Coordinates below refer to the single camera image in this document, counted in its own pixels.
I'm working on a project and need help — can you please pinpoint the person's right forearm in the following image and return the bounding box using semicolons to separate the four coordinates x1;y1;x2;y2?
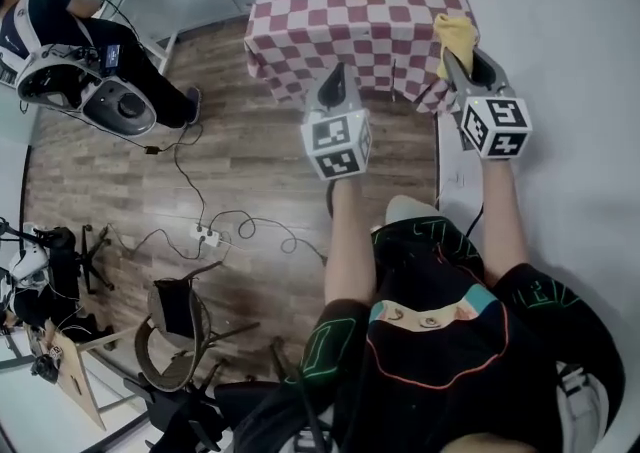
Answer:
478;155;532;288

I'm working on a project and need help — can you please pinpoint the black round chair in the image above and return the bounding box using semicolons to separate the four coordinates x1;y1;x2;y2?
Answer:
133;260;262;393

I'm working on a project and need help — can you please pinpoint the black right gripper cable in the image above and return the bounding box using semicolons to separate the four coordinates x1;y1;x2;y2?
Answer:
464;201;486;238

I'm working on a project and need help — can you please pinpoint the pink checkered tablecloth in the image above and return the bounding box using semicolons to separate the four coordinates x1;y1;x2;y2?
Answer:
243;0;482;116

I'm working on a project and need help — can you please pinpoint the person's leg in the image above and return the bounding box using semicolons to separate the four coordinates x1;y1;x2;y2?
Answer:
384;194;442;230

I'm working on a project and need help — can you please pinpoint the white power strip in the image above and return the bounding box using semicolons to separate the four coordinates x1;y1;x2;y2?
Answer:
189;221;223;249

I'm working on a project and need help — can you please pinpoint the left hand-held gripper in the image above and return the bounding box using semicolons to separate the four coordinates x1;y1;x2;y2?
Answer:
299;62;374;183

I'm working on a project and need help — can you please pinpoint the person's left forearm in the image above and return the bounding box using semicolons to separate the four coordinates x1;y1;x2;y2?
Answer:
324;179;377;308

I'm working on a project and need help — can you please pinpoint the person's black graphic shirt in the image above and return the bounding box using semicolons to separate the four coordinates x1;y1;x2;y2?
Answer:
233;213;627;453

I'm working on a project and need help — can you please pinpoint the wooden board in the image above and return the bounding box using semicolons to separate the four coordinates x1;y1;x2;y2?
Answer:
28;328;109;433

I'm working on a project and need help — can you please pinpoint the white frame table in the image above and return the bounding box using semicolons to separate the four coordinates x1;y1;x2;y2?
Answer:
98;0;180;75

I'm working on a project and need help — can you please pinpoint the small black screen device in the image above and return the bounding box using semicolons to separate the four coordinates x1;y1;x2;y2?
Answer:
101;43;123;78

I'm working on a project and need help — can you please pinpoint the black swivel chair base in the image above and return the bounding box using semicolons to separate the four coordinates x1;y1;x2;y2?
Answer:
78;223;117;296

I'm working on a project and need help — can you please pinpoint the black office chair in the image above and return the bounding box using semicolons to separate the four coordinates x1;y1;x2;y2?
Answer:
122;335;301;453

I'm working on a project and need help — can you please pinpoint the black round device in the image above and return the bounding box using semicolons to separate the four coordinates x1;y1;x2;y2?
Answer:
30;352;62;385

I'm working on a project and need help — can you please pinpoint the yellow cloth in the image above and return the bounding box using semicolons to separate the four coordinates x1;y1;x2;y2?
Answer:
433;13;478;80

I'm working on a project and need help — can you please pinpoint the white flat board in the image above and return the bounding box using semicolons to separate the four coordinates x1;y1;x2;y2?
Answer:
433;112;487;222

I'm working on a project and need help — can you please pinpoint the white and black robot shell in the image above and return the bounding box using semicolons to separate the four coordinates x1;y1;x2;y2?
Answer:
15;43;159;139

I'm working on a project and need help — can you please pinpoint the black looped floor cable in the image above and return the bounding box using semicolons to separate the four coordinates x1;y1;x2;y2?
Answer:
208;209;329;263

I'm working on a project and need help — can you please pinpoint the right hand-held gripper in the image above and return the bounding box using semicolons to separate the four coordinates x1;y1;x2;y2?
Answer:
441;47;534;160

